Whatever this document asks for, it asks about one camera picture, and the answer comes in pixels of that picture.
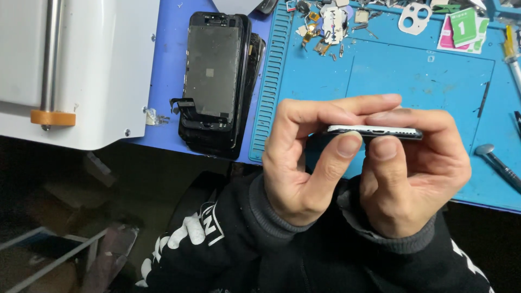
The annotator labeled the white metal shield plate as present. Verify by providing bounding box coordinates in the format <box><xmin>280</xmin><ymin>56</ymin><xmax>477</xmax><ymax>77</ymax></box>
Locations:
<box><xmin>322</xmin><ymin>6</ymin><xmax>349</xmax><ymax>45</ymax></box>

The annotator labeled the white machine housing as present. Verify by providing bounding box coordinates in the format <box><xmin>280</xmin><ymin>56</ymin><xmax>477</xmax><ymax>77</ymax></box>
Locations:
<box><xmin>0</xmin><ymin>0</ymin><xmax>160</xmax><ymax>151</ymax></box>

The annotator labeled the yellow handled screwdriver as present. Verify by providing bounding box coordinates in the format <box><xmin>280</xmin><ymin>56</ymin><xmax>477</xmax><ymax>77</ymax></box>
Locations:
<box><xmin>502</xmin><ymin>24</ymin><xmax>521</xmax><ymax>97</ymax></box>

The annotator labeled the white and black smartphone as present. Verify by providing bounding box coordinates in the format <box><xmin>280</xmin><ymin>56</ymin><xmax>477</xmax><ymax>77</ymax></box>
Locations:
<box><xmin>325</xmin><ymin>124</ymin><xmax>424</xmax><ymax>141</ymax></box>

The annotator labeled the metal spudger tool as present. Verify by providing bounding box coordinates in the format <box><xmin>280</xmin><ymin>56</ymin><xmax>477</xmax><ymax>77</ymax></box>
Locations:
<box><xmin>474</xmin><ymin>143</ymin><xmax>521</xmax><ymax>194</ymax></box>

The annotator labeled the grey sheet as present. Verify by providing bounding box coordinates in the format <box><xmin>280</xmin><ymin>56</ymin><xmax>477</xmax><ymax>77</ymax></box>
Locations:
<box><xmin>212</xmin><ymin>0</ymin><xmax>263</xmax><ymax>16</ymax></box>

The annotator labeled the thin black pry tool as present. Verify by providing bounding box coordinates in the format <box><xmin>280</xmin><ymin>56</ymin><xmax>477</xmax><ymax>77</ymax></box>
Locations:
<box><xmin>476</xmin><ymin>81</ymin><xmax>491</xmax><ymax>119</ymax></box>

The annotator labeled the white camera lens frame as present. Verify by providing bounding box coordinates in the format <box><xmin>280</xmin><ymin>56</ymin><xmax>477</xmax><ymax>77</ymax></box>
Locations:
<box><xmin>398</xmin><ymin>2</ymin><xmax>433</xmax><ymax>36</ymax></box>

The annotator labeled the blue silicone repair mat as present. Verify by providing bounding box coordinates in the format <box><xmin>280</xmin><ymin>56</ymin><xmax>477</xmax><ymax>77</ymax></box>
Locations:
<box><xmin>248</xmin><ymin>0</ymin><xmax>521</xmax><ymax>213</ymax></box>

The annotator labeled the white metal frame rack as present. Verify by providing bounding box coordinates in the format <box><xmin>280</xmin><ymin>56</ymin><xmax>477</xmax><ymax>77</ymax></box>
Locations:
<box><xmin>0</xmin><ymin>225</ymin><xmax>140</xmax><ymax>293</ymax></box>

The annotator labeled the metal rod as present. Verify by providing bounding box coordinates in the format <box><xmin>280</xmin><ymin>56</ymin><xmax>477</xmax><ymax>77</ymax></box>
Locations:
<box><xmin>40</xmin><ymin>0</ymin><xmax>64</xmax><ymax>132</ymax></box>

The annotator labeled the pink wipe packet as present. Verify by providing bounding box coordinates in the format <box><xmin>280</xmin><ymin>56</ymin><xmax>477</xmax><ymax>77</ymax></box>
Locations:
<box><xmin>437</xmin><ymin>14</ymin><xmax>462</xmax><ymax>52</ymax></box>

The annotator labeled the orange ring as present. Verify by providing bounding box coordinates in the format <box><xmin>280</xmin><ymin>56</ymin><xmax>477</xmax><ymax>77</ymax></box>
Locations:
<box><xmin>30</xmin><ymin>109</ymin><xmax>77</xmax><ymax>127</ymax></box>

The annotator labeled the person's right hand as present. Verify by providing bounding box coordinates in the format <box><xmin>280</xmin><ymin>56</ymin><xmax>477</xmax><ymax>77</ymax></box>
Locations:
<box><xmin>360</xmin><ymin>107</ymin><xmax>473</xmax><ymax>239</ymax></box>

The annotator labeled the stack of black phone screens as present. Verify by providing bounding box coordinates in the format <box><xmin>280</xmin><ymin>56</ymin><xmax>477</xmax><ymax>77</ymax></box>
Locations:
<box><xmin>170</xmin><ymin>11</ymin><xmax>267</xmax><ymax>160</ymax></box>

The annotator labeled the white and green wipe packet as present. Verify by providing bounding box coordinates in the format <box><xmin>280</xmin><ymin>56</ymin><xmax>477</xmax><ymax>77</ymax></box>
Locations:
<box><xmin>466</xmin><ymin>17</ymin><xmax>490</xmax><ymax>55</ymax></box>

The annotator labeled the gold flex cable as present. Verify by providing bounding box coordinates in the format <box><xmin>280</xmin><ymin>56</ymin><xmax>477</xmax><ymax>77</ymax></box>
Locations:
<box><xmin>301</xmin><ymin>11</ymin><xmax>322</xmax><ymax>50</ymax></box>

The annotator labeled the black printed hoodie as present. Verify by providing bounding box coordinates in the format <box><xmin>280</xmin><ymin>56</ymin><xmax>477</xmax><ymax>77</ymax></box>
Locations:
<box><xmin>134</xmin><ymin>171</ymin><xmax>495</xmax><ymax>293</ymax></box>

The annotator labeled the person's left hand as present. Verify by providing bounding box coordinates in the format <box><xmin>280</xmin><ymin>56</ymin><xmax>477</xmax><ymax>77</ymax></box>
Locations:
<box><xmin>262</xmin><ymin>94</ymin><xmax>404</xmax><ymax>227</ymax></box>

